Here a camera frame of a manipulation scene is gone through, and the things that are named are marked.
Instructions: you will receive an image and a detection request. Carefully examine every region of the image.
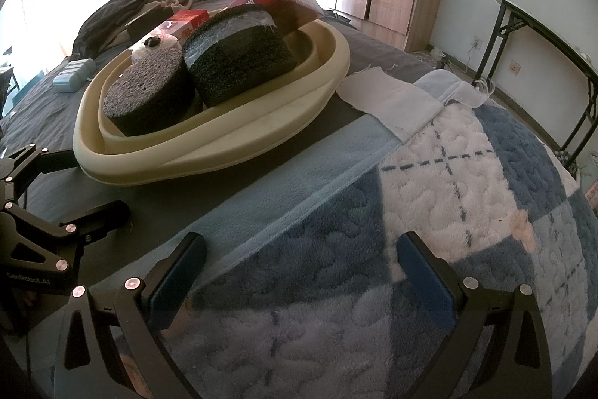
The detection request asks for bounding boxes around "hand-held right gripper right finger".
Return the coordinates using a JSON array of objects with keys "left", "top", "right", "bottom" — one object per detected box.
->
[{"left": 396, "top": 231, "right": 554, "bottom": 399}]

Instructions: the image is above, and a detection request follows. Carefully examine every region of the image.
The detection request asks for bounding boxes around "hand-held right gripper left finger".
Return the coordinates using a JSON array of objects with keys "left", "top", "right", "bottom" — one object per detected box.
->
[{"left": 53, "top": 232, "right": 207, "bottom": 399}]

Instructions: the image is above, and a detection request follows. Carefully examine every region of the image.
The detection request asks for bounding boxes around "dark jacket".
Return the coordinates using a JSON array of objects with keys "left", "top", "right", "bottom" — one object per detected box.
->
[{"left": 74, "top": 0, "right": 225, "bottom": 55}]

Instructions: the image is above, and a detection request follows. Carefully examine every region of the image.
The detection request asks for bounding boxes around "cream plastic basin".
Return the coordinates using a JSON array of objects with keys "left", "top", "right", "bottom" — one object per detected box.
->
[{"left": 73, "top": 16, "right": 351, "bottom": 188}]

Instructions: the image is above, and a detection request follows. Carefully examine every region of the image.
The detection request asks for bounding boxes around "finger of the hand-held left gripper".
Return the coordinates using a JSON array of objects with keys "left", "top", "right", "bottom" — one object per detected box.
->
[
  {"left": 0, "top": 145, "right": 76, "bottom": 206},
  {"left": 0, "top": 200, "right": 131, "bottom": 277}
]

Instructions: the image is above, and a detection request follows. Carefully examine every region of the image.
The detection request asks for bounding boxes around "black foam cylinder white band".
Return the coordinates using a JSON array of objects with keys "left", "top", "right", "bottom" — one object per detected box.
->
[{"left": 181, "top": 5, "right": 299, "bottom": 108}]

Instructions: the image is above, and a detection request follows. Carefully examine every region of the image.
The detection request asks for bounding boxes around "black-legged folding table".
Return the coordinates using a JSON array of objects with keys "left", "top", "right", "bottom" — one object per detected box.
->
[{"left": 472, "top": 0, "right": 598, "bottom": 168}]

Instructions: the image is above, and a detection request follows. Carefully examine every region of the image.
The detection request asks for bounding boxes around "grey foam cylinder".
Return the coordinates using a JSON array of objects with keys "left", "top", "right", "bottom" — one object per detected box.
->
[{"left": 102, "top": 48, "right": 198, "bottom": 137}]

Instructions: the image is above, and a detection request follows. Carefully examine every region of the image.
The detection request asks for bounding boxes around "small red box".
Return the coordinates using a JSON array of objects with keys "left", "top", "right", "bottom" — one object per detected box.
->
[{"left": 163, "top": 9, "right": 209, "bottom": 41}]

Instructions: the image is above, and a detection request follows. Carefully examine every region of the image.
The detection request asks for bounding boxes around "white round container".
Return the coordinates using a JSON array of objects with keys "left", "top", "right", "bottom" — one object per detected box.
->
[{"left": 130, "top": 31, "right": 181, "bottom": 64}]

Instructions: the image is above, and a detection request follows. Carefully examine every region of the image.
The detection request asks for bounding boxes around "light blue packet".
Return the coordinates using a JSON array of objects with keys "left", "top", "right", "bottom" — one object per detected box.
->
[{"left": 52, "top": 58, "right": 97, "bottom": 94}]

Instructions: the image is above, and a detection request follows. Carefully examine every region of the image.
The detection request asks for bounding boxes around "white cloth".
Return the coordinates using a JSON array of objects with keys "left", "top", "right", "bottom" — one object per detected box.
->
[{"left": 335, "top": 66, "right": 492, "bottom": 134}]

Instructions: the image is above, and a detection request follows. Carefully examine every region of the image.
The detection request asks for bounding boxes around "blue white checked blanket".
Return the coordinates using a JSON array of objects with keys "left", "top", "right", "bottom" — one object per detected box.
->
[{"left": 154, "top": 69, "right": 598, "bottom": 399}]

